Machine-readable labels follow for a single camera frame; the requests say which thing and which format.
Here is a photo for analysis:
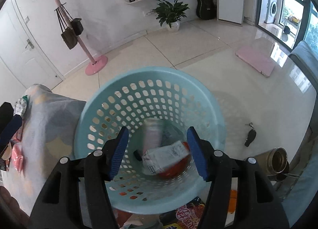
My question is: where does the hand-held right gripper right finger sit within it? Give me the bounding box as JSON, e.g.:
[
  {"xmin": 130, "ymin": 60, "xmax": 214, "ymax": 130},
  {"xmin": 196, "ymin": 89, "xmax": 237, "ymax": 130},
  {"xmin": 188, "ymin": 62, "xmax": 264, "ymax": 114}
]
[{"xmin": 186, "ymin": 126, "xmax": 291, "ymax": 229}]

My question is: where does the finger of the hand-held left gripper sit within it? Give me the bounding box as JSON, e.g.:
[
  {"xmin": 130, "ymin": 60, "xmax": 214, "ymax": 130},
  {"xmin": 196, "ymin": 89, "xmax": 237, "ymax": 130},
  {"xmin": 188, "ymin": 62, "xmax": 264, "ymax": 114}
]
[
  {"xmin": 0, "ymin": 102, "xmax": 22, "ymax": 149},
  {"xmin": 0, "ymin": 143, "xmax": 12, "ymax": 172}
]

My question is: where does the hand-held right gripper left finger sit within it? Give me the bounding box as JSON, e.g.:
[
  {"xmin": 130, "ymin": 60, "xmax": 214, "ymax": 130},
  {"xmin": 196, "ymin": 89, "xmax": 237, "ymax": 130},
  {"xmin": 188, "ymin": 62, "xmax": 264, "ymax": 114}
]
[{"xmin": 29, "ymin": 126, "xmax": 130, "ymax": 229}]

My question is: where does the pink snack packet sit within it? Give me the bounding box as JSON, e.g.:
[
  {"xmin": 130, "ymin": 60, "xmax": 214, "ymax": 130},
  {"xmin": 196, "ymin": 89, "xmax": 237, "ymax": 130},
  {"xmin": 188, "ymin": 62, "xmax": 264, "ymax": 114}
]
[{"xmin": 11, "ymin": 142, "xmax": 26, "ymax": 173}]

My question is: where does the red paper bowl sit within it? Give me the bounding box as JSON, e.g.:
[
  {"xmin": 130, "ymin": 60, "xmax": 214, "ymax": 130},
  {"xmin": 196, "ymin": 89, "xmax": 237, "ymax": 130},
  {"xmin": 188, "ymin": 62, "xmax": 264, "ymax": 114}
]
[{"xmin": 158, "ymin": 142, "xmax": 192, "ymax": 179}]

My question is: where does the white packet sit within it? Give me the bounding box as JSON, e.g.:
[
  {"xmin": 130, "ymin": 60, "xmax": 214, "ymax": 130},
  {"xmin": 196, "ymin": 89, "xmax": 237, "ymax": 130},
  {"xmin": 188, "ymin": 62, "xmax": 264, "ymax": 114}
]
[{"xmin": 142, "ymin": 141, "xmax": 190, "ymax": 175}]

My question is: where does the pale pink paper cup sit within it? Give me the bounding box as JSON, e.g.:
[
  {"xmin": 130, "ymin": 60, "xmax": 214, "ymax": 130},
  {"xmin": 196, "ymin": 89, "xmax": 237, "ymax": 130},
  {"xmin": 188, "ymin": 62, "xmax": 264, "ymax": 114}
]
[{"xmin": 143, "ymin": 118, "xmax": 167, "ymax": 155}]

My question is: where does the light blue plastic basket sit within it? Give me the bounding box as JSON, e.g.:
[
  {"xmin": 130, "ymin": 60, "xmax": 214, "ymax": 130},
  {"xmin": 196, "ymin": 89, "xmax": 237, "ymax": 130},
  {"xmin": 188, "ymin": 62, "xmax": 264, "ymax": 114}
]
[{"xmin": 74, "ymin": 66, "xmax": 227, "ymax": 216}]

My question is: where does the white green-dotted cloth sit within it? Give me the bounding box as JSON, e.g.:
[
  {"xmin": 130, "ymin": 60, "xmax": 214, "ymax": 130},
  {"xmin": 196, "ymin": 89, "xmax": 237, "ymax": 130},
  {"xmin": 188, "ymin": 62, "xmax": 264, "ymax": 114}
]
[{"xmin": 14, "ymin": 96, "xmax": 28, "ymax": 116}]

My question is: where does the scale-patterned blanket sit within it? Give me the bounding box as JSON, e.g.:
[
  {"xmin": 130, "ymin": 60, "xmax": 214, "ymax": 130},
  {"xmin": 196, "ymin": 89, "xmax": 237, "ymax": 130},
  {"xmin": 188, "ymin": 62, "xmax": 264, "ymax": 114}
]
[{"xmin": 1, "ymin": 84, "xmax": 87, "ymax": 217}]

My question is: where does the black car key fob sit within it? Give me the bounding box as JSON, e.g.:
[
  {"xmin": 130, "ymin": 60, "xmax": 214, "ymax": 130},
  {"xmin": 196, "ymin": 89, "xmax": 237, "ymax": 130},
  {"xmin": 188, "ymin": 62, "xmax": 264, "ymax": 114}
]
[{"xmin": 244, "ymin": 122, "xmax": 257, "ymax": 147}]

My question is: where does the red snack packet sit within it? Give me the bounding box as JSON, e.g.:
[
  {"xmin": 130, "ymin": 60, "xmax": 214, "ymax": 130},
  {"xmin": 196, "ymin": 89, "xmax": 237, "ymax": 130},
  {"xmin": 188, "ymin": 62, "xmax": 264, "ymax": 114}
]
[{"xmin": 159, "ymin": 189, "xmax": 238, "ymax": 229}]

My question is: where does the white door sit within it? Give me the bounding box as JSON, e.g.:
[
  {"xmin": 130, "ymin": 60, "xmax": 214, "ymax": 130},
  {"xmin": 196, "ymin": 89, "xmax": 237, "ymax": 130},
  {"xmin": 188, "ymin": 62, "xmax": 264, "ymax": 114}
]
[{"xmin": 0, "ymin": 0, "xmax": 66, "ymax": 88}]

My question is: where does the metal thermos bottle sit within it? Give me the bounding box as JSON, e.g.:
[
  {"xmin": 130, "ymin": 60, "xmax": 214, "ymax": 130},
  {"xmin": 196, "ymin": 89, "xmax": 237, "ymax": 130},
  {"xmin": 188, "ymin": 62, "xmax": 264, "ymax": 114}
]
[{"xmin": 253, "ymin": 147, "xmax": 301, "ymax": 182}]

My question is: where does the pink coat rack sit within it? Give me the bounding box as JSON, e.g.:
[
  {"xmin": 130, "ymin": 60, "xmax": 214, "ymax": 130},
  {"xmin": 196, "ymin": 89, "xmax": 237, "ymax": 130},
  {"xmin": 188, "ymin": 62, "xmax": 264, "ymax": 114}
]
[{"xmin": 45, "ymin": 0, "xmax": 108, "ymax": 75}]

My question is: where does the brown tote bag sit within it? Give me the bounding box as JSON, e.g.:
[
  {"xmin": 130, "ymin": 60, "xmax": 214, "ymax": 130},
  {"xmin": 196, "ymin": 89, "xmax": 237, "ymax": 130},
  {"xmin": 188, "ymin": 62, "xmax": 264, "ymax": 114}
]
[{"xmin": 55, "ymin": 8, "xmax": 79, "ymax": 50}]

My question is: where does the pink floor mat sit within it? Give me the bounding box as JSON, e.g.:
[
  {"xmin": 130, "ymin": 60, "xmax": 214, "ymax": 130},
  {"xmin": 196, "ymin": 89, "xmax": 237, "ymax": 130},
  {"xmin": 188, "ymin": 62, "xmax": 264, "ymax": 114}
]
[{"xmin": 236, "ymin": 46, "xmax": 276, "ymax": 78}]

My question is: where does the grey-blue fabric seat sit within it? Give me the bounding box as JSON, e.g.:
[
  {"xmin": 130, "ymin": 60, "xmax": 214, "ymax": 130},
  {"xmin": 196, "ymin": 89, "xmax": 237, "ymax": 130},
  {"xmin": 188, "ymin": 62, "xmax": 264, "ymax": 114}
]
[{"xmin": 281, "ymin": 130, "xmax": 318, "ymax": 219}]

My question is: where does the small black bag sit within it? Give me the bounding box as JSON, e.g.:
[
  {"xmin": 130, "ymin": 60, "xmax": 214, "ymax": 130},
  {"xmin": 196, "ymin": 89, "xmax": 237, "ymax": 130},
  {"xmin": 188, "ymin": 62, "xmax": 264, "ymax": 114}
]
[{"xmin": 71, "ymin": 18, "xmax": 83, "ymax": 36}]

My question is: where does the potted green plant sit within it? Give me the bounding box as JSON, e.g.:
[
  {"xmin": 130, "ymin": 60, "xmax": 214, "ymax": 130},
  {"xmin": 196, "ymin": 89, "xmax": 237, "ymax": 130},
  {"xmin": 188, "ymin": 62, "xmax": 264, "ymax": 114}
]
[{"xmin": 151, "ymin": 0, "xmax": 190, "ymax": 31}]

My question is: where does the grey-blue sofa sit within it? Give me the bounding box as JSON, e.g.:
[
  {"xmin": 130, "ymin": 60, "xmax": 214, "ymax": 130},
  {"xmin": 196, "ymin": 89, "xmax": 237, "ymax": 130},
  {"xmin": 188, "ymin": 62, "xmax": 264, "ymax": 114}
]
[{"xmin": 288, "ymin": 40, "xmax": 318, "ymax": 90}]

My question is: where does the white washing machine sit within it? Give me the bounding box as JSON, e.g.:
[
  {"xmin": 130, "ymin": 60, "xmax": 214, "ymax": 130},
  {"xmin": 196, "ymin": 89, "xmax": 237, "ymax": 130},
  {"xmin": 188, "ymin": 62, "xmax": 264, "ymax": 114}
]
[{"xmin": 262, "ymin": 0, "xmax": 278, "ymax": 24}]

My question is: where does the small balcony table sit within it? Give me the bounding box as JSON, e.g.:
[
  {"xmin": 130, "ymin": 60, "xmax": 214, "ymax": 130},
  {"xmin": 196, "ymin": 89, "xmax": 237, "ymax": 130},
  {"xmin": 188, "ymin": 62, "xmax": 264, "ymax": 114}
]
[{"xmin": 283, "ymin": 14, "xmax": 302, "ymax": 37}]

